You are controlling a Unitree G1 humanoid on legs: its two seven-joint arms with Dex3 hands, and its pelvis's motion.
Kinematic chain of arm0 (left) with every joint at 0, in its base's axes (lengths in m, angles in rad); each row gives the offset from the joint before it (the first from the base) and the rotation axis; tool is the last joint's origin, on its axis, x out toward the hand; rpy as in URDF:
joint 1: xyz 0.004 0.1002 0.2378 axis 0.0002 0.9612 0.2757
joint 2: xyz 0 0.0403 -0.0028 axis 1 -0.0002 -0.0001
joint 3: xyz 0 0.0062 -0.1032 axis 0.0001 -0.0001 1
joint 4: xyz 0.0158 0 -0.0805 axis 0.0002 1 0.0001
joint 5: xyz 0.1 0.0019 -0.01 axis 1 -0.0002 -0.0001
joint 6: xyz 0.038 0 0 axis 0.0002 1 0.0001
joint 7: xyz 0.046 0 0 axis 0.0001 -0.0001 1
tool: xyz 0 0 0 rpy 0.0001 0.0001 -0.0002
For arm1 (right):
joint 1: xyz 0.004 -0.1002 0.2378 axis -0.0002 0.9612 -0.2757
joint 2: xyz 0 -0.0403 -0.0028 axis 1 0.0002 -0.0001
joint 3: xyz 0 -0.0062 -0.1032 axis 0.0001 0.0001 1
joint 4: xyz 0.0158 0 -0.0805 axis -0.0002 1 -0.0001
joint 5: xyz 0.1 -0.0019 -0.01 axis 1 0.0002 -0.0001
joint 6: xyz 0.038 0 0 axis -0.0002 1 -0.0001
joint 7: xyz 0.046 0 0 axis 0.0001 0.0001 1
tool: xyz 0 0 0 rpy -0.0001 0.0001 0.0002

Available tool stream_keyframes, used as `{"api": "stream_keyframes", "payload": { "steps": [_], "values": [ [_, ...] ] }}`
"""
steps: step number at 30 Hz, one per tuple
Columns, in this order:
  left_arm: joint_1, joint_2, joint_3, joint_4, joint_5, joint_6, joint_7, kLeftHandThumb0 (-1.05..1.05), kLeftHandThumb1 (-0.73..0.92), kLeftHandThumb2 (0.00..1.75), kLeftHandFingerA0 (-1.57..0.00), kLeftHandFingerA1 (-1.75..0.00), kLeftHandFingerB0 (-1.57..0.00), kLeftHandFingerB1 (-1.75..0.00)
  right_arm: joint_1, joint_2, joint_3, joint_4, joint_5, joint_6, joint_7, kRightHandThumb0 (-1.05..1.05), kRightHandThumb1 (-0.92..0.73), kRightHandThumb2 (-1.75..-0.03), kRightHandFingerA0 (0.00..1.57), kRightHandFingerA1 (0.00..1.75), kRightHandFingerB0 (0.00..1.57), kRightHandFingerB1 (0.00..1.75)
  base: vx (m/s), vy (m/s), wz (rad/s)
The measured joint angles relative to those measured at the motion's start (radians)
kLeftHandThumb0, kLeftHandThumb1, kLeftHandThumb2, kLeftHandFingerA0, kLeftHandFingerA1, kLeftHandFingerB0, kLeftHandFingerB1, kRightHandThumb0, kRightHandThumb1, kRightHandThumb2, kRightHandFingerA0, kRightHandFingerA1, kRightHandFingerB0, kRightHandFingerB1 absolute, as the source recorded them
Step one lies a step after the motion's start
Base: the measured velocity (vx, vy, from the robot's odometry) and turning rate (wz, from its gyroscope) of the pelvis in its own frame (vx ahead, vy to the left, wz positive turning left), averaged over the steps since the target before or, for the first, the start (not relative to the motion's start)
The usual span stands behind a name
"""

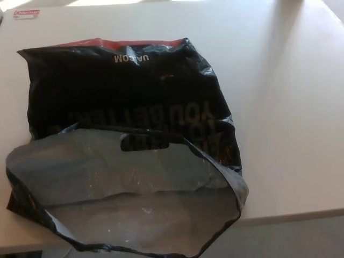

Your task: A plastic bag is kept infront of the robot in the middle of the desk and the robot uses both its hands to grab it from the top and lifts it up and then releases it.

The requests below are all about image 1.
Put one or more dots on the black Under Armour plastic bag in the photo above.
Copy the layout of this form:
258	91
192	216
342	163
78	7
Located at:
107	88

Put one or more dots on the red and white sticker label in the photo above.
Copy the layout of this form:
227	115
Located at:
26	14

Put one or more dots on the dark table frame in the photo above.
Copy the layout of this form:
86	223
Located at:
18	254

